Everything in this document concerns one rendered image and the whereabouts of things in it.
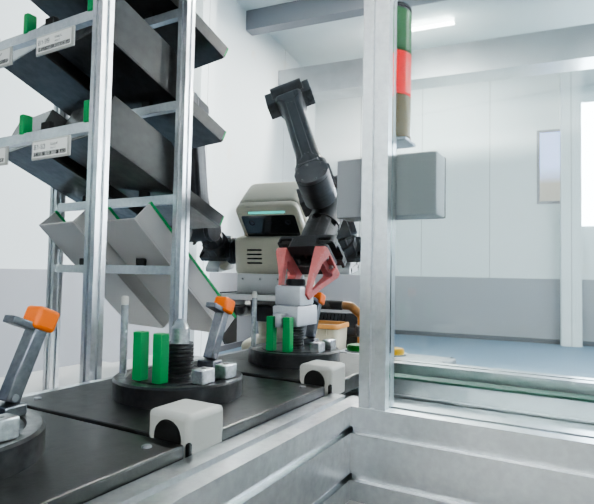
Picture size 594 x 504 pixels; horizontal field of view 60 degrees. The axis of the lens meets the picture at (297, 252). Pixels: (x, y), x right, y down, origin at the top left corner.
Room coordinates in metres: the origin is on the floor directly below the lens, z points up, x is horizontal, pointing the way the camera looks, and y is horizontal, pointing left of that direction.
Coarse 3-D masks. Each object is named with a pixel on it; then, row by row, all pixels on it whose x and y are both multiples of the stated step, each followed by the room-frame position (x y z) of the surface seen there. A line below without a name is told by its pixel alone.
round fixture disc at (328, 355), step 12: (252, 348) 0.77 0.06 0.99; (264, 348) 0.78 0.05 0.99; (276, 348) 0.78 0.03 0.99; (336, 348) 0.79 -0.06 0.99; (252, 360) 0.76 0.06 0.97; (264, 360) 0.74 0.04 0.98; (276, 360) 0.73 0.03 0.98; (288, 360) 0.72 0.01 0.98; (300, 360) 0.72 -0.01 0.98; (312, 360) 0.73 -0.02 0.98; (336, 360) 0.76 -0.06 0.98
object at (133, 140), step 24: (72, 120) 0.84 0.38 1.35; (120, 120) 0.79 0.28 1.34; (144, 120) 0.82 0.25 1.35; (72, 144) 0.81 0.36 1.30; (120, 144) 0.79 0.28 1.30; (144, 144) 0.82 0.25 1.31; (168, 144) 0.86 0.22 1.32; (120, 168) 0.84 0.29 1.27; (144, 168) 0.82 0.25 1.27; (168, 168) 0.86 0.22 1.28; (168, 192) 0.87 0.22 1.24; (192, 192) 0.90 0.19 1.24; (168, 216) 0.97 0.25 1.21; (192, 216) 0.94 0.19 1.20; (216, 216) 0.94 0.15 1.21
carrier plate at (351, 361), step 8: (240, 352) 0.86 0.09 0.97; (224, 360) 0.78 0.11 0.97; (232, 360) 0.78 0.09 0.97; (240, 360) 0.78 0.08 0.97; (344, 360) 0.80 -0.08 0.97; (352, 360) 0.80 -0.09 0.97; (240, 368) 0.72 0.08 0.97; (248, 368) 0.72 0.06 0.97; (256, 368) 0.72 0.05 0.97; (264, 368) 0.72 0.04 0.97; (272, 368) 0.72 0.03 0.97; (352, 368) 0.73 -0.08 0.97; (256, 376) 0.68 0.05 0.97; (264, 376) 0.67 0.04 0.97; (272, 376) 0.67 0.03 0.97; (280, 376) 0.67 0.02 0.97; (288, 376) 0.67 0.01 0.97; (296, 376) 0.67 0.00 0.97; (352, 376) 0.69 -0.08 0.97; (352, 384) 0.69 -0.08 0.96; (328, 392) 0.63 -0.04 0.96; (344, 392) 0.66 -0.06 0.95
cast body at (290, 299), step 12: (276, 288) 0.78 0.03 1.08; (288, 288) 0.77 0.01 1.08; (300, 288) 0.76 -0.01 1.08; (276, 300) 0.78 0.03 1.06; (288, 300) 0.77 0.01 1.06; (300, 300) 0.76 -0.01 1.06; (312, 300) 0.79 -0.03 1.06; (276, 312) 0.77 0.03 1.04; (288, 312) 0.76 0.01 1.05; (300, 312) 0.76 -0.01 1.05; (312, 312) 0.79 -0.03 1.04; (276, 324) 0.75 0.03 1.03; (300, 324) 0.76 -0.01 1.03
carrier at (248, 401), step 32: (160, 352) 0.52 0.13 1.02; (192, 352) 0.57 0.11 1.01; (96, 384) 0.60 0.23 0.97; (128, 384) 0.51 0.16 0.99; (160, 384) 0.52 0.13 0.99; (192, 384) 0.52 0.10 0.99; (224, 384) 0.53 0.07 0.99; (256, 384) 0.62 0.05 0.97; (288, 384) 0.62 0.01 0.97; (64, 416) 0.48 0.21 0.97; (96, 416) 0.47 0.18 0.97; (128, 416) 0.47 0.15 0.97; (160, 416) 0.42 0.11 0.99; (192, 416) 0.41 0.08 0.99; (224, 416) 0.48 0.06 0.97; (256, 416) 0.49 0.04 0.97; (192, 448) 0.41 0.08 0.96
